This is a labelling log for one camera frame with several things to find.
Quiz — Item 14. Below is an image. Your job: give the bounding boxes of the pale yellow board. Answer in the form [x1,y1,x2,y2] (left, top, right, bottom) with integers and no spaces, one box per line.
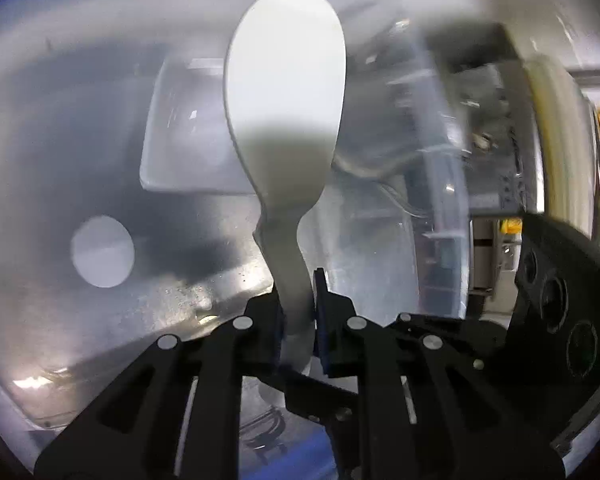
[522,57,598,241]

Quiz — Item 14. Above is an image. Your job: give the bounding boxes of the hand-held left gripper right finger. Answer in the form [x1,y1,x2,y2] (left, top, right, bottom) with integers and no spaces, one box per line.
[312,267,567,480]

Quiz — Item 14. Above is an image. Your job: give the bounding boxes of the clear storage box blue handles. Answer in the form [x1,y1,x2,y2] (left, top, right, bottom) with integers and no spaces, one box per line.
[0,0,471,480]

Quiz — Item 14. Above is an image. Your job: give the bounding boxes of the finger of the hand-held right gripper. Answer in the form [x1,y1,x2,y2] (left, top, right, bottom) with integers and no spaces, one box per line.
[279,366,362,429]
[386,312,512,387]

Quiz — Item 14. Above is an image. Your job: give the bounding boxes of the white round disc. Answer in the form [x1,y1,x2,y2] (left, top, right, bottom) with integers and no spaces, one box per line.
[70,215,136,289]

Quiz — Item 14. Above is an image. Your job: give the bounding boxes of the white rectangular dish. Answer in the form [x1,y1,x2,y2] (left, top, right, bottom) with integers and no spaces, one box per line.
[139,55,261,196]

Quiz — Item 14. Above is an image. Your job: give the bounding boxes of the stainless steel appliance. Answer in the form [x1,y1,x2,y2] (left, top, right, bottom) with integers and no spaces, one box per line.
[425,22,548,216]

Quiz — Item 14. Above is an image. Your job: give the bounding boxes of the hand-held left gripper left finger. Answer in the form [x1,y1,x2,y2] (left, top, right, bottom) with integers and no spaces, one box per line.
[32,294,286,480]

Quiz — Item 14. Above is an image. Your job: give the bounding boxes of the white rice paddle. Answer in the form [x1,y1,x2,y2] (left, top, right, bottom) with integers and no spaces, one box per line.
[223,0,348,378]

